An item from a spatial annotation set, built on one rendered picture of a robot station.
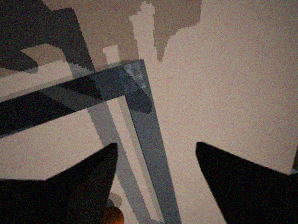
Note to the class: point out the brown ball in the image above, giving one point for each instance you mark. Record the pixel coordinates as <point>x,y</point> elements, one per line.
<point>113,215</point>

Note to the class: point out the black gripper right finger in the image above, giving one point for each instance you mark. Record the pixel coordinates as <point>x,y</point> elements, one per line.
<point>245,192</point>

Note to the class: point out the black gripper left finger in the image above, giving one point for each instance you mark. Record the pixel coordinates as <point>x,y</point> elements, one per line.
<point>77,195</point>

